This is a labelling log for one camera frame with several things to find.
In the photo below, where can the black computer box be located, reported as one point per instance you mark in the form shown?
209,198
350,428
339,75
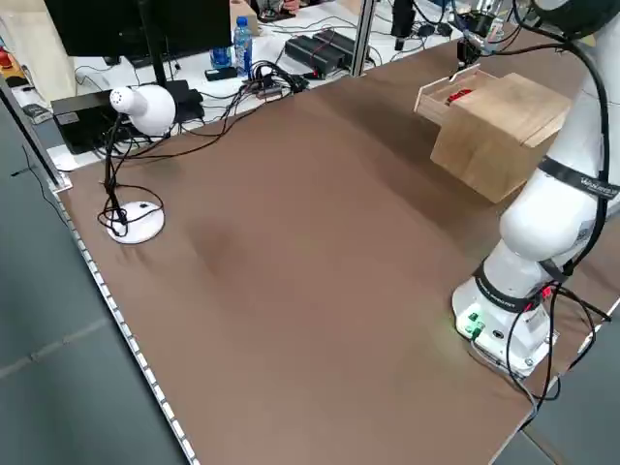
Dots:
82,126

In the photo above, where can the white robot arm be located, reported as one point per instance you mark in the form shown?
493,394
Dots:
533,218

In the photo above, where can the blue label water bottle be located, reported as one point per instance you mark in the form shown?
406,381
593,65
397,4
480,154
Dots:
243,48

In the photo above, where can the flat black device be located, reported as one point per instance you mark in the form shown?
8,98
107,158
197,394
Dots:
220,74

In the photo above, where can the red toy car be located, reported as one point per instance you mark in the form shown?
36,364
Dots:
459,95

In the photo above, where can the wooden cabinet drawer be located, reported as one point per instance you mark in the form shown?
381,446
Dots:
431,109

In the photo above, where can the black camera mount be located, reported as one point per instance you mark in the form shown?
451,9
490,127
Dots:
402,19

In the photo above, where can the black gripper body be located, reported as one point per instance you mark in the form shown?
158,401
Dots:
472,29

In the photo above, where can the aluminium table edge rail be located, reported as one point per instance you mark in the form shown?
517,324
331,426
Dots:
146,368

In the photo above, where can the aluminium frame post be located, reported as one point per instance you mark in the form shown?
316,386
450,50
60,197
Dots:
362,39
39,150

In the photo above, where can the black computer monitor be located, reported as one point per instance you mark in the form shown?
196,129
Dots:
121,24

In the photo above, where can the brown cardboard box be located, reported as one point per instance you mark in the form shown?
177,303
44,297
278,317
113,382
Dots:
244,7

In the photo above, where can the beige cardboard sheet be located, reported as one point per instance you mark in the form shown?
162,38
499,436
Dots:
43,72

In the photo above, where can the ribbed power supply box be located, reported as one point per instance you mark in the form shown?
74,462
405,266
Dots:
315,55
339,41

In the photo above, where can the small blue label bottle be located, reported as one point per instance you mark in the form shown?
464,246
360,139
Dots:
221,57

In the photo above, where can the black monitor stand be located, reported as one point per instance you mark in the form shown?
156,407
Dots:
157,58

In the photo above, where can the light wooden cabinet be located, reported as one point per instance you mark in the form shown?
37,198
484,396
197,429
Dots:
499,135

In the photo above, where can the white desk lamp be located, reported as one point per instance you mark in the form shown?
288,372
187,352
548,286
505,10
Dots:
150,109

